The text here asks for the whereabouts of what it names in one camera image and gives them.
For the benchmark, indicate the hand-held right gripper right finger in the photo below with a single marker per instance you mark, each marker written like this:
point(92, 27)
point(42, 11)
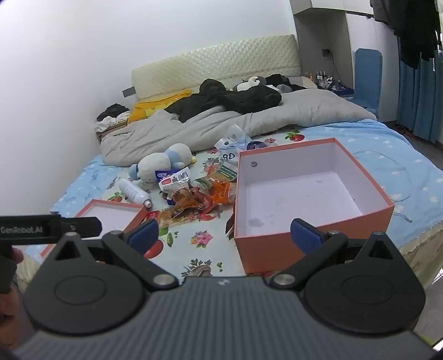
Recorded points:
point(304, 237)

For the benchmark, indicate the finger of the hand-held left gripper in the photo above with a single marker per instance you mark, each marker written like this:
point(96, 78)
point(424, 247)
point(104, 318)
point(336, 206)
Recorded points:
point(84, 226)

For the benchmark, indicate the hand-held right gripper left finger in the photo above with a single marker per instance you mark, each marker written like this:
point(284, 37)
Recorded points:
point(143, 232)

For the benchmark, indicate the golden snack packet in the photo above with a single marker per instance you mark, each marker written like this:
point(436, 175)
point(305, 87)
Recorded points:
point(171, 218)

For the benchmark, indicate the orange cardboard box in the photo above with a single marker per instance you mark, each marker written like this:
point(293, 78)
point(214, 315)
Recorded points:
point(294, 194)

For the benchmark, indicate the red white snack packet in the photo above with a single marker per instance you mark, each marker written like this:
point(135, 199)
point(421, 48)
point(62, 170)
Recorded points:
point(169, 185)

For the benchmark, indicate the brown meat snack packet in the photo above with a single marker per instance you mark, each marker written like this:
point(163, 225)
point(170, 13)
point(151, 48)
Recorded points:
point(188, 202)

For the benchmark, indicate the blue white snack packet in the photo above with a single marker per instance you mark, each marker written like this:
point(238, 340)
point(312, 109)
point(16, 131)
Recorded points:
point(171, 174)

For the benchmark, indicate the orange snack packet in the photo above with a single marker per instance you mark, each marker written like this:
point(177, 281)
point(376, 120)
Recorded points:
point(223, 192)

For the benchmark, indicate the person's left hand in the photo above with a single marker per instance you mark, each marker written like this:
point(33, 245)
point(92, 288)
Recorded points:
point(7, 304)

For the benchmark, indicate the small red snack packet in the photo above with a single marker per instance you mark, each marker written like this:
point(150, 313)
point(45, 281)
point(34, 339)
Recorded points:
point(153, 216)

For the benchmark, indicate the orange box lid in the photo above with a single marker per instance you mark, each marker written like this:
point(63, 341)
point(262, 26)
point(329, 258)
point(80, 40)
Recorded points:
point(107, 214)

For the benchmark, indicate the white plastic bottle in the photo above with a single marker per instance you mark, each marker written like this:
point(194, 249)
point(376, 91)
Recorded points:
point(133, 192)

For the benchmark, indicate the white blue plush penguin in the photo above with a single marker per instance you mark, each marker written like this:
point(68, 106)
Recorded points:
point(159, 162)

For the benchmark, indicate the brown cardboard box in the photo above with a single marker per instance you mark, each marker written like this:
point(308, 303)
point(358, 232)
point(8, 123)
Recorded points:
point(109, 133)

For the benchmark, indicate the dark blue plastic bag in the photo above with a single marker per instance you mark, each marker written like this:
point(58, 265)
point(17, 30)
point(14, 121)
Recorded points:
point(259, 144)

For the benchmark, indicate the clear printed plastic bag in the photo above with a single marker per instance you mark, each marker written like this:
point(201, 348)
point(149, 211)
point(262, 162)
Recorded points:
point(230, 152)

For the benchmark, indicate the pile of folded clothes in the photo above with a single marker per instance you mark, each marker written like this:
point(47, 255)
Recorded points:
point(112, 116)

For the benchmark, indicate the beige bed skirt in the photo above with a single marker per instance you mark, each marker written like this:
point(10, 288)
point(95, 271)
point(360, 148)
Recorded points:
point(418, 249)

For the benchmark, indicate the blue star bed sheet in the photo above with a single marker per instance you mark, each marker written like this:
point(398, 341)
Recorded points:
point(380, 145)

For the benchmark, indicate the grey duvet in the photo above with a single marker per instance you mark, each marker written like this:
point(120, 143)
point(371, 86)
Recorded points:
point(294, 110)

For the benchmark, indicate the nightstand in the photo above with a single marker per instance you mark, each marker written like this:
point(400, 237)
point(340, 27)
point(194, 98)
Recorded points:
point(341, 91)

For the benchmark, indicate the black jacket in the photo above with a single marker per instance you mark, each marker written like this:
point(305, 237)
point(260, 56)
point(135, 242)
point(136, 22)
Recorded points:
point(242, 98)

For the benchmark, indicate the group of small bottles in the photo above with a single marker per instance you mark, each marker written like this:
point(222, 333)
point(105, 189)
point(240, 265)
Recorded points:
point(323, 79)

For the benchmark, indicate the black cloth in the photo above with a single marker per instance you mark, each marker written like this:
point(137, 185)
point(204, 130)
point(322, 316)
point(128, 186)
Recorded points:
point(277, 79)

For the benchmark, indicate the grey white plush toy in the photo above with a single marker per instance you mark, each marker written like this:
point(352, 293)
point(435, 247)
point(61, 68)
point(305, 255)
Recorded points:
point(252, 82)

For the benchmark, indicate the blue chair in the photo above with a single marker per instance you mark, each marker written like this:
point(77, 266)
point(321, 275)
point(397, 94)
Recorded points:
point(367, 79)

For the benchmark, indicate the blue curtain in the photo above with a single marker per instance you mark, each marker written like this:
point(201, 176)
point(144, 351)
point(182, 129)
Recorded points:
point(415, 104)

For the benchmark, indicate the cream padded headboard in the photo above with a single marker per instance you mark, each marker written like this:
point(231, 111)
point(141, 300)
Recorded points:
point(207, 65)

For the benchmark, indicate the white wardrobe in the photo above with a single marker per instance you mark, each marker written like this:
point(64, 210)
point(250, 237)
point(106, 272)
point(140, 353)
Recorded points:
point(311, 41)

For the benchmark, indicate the hanging dark clothes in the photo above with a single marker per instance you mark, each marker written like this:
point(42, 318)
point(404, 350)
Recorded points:
point(415, 31)

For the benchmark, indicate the grey wall socket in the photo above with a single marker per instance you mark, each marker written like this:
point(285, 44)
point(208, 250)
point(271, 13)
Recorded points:
point(127, 92)

